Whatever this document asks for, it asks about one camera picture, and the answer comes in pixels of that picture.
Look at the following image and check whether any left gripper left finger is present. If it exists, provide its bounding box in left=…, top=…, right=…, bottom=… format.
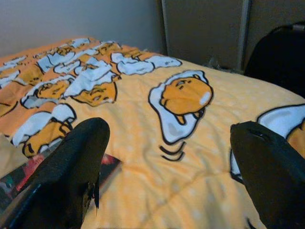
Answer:
left=4, top=117, right=111, bottom=229

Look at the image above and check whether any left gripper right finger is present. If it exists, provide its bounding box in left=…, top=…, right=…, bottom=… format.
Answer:
left=230, top=120, right=305, bottom=229

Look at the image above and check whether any dark red cover book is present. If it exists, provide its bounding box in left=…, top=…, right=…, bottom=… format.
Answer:
left=0, top=154, right=123, bottom=213

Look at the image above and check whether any yellow egg cartoon blanket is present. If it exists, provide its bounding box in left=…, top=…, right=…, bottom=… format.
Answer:
left=0, top=37, right=305, bottom=229

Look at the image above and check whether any black backpack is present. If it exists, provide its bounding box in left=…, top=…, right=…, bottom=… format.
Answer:
left=244, top=22, right=305, bottom=98

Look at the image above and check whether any grey wardrobe door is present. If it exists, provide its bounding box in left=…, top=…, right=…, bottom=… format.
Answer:
left=161, top=0, right=305, bottom=72

